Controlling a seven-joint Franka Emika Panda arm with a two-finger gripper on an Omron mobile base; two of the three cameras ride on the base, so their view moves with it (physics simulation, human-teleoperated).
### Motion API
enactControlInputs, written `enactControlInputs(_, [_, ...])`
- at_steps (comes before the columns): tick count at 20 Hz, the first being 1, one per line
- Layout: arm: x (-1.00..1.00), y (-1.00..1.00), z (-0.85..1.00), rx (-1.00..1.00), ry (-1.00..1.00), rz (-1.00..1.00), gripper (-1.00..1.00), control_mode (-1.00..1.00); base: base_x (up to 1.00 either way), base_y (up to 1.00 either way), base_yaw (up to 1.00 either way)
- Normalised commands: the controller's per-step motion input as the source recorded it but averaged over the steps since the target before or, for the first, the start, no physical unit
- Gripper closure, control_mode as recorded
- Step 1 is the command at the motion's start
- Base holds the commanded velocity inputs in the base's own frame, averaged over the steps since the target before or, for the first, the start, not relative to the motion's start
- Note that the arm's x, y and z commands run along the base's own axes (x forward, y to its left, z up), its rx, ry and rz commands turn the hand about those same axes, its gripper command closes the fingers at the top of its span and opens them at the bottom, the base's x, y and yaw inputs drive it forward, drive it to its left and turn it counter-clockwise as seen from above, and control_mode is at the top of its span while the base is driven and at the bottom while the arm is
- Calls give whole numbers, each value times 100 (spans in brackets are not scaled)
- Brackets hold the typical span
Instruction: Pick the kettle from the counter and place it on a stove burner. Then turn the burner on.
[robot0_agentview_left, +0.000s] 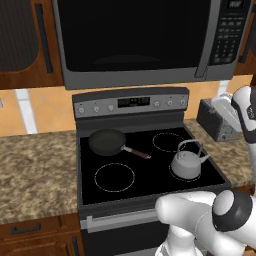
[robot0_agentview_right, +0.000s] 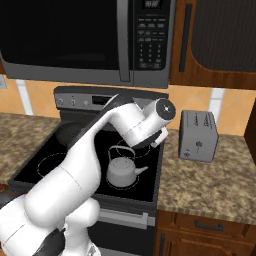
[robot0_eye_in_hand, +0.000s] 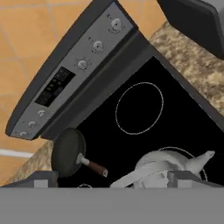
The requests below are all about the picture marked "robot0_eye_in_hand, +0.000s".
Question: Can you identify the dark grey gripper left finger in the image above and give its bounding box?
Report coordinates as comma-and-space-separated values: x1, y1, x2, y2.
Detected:
1, 170, 60, 189

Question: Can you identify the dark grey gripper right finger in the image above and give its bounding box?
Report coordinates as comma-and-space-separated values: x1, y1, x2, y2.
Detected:
167, 170, 224, 189

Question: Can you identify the pale grey kettle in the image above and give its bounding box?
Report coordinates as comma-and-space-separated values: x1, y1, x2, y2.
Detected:
109, 150, 216, 189

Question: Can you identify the silver hob knob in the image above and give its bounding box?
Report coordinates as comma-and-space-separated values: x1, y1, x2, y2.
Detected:
76, 58, 90, 72
18, 130, 30, 139
36, 108, 47, 119
91, 39, 106, 54
109, 17, 124, 33
27, 120, 39, 130

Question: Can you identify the black hob with steel panel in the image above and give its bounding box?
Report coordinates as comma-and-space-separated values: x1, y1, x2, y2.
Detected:
4, 0, 224, 189

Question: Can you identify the dark grey appliance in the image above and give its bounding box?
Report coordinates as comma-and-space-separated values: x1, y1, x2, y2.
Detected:
156, 0, 224, 61

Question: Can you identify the dark pan with wooden handle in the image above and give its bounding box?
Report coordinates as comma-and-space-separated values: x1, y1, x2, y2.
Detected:
51, 127, 109, 179

